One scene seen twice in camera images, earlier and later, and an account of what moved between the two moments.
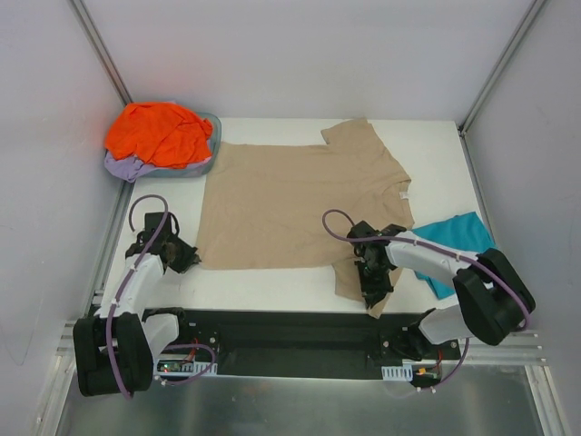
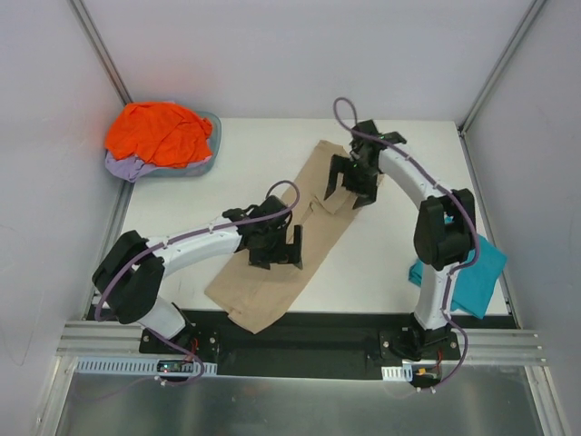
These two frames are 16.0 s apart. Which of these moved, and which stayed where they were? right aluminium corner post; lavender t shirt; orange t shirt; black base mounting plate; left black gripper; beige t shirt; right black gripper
Moved: left black gripper; right black gripper; beige t shirt
Stayed: black base mounting plate; lavender t shirt; right aluminium corner post; orange t shirt
